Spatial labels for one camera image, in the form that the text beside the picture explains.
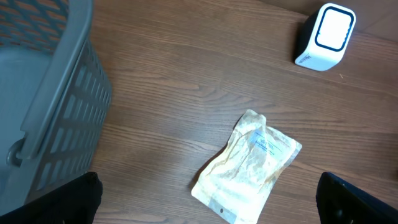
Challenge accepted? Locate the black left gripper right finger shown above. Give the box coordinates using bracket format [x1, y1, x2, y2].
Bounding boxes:
[316, 172, 397, 224]

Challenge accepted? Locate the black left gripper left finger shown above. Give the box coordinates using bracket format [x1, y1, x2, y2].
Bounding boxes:
[1, 172, 103, 224]

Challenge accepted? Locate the beige paper pouch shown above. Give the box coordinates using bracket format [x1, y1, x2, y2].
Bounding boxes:
[191, 110, 302, 223]

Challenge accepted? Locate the white barcode scanner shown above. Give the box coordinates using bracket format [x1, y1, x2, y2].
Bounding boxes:
[294, 3, 356, 72]

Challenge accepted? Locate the dark grey plastic basket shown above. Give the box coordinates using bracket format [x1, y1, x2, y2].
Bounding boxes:
[1, 0, 112, 214]

